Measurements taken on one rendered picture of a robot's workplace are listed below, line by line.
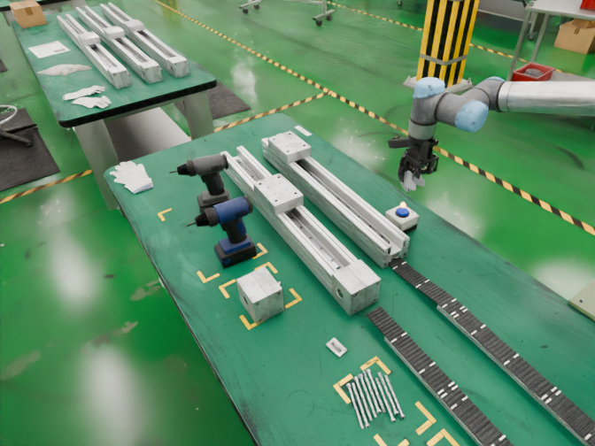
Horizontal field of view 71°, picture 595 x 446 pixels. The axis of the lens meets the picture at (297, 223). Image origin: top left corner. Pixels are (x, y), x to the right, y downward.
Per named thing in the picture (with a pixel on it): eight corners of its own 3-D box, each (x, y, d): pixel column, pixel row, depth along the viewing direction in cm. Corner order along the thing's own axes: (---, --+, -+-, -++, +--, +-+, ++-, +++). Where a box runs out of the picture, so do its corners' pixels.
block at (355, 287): (384, 297, 120) (387, 275, 114) (350, 316, 115) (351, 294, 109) (365, 278, 126) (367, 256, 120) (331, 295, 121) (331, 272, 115)
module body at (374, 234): (406, 256, 132) (410, 236, 127) (382, 269, 128) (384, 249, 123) (282, 149, 185) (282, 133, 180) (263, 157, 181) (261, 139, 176)
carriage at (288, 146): (311, 161, 166) (311, 146, 162) (288, 170, 162) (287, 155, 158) (291, 144, 177) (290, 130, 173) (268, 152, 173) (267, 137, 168)
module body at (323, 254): (359, 280, 125) (360, 261, 120) (331, 295, 121) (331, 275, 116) (244, 163, 178) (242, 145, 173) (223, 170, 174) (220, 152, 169)
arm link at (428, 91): (437, 90, 103) (408, 81, 108) (429, 130, 110) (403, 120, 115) (454, 80, 107) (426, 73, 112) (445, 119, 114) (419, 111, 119)
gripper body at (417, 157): (417, 181, 121) (423, 145, 113) (397, 168, 127) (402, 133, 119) (436, 173, 124) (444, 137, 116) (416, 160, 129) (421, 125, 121)
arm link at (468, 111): (499, 94, 104) (459, 82, 110) (476, 111, 98) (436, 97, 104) (491, 122, 109) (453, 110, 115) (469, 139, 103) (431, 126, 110)
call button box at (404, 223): (416, 228, 142) (420, 214, 138) (395, 239, 138) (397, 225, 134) (400, 216, 147) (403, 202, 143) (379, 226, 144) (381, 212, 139)
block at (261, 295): (291, 306, 119) (289, 284, 113) (256, 325, 115) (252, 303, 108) (274, 284, 125) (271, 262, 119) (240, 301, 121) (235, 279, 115)
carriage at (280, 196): (304, 210, 143) (303, 195, 138) (275, 221, 139) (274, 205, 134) (281, 188, 153) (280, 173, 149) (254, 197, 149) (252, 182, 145)
